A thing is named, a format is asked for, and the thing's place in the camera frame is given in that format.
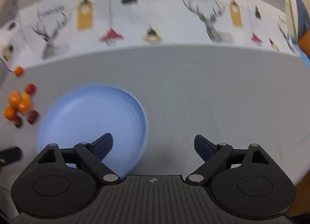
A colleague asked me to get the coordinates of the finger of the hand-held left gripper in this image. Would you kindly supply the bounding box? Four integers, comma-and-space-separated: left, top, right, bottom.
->
0, 146, 23, 167

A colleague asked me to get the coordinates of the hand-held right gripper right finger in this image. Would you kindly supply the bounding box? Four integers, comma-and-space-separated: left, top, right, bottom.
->
185, 135, 270, 186

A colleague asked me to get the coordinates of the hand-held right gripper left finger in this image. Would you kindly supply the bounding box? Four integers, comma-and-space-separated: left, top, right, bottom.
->
36, 132, 122, 186

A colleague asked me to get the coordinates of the blue plate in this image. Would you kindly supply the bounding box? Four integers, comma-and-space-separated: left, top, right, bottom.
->
37, 83, 149, 176

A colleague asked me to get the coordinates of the deer printed white cloth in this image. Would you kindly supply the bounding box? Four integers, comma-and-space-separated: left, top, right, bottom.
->
0, 0, 302, 69

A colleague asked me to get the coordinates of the orange object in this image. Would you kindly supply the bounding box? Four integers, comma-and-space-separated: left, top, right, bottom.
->
298, 28, 310, 60

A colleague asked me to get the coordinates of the dark blue object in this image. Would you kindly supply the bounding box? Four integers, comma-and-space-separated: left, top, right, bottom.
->
294, 0, 310, 40

